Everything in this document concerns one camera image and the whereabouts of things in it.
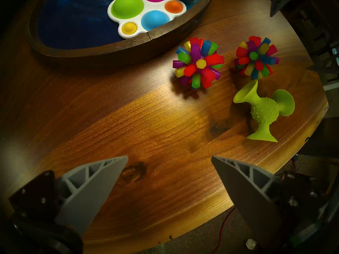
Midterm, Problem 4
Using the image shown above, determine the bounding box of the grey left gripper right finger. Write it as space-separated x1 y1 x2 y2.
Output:
211 155 326 248

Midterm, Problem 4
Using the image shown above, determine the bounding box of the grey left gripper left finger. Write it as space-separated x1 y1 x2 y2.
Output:
9 156 129 236

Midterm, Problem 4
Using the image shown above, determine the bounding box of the lime green suction cup toy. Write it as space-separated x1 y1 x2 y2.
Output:
233 79 295 143

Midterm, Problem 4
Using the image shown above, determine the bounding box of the round wooden blue resin tray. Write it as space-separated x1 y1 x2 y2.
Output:
28 0 214 61

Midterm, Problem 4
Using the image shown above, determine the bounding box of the thin red cable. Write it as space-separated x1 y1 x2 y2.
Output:
213 207 236 254

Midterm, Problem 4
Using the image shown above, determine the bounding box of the white pop bubble toy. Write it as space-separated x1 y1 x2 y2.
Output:
107 0 187 39

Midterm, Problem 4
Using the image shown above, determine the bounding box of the multicolour spiky ball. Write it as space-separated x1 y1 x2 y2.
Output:
234 36 280 80
173 37 225 90

